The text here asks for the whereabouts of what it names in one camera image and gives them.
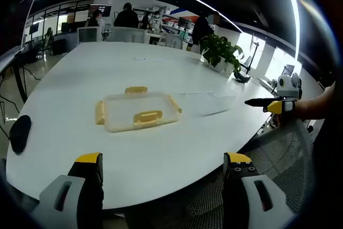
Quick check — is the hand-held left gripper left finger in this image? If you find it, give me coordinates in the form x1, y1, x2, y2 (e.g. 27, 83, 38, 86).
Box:
31, 152, 105, 229

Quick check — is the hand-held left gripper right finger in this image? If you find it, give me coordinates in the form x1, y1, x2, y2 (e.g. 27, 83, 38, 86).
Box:
222, 151, 297, 229

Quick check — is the clear plastic container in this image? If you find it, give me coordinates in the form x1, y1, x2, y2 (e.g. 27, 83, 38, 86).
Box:
175, 91, 238, 119

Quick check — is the clear bag with yellow edge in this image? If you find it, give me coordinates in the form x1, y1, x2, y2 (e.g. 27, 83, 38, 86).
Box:
95, 86, 183, 134

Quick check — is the black desk stand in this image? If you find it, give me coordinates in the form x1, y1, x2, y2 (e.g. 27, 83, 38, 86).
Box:
233, 34, 266, 84

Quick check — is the grey mesh office chair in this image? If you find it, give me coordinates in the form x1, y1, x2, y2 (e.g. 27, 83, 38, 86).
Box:
184, 117, 315, 226

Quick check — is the green potted plant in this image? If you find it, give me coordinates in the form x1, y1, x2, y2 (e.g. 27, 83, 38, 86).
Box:
199, 33, 244, 78

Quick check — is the black oval pad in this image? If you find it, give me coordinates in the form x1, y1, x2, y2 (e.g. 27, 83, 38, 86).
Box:
9, 115, 32, 156

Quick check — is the white office chair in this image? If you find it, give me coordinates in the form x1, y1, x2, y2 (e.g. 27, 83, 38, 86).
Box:
162, 33, 184, 50
77, 26, 100, 43
111, 27, 147, 44

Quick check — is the wall screen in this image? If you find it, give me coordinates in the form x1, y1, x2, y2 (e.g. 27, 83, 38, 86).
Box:
89, 4, 112, 18

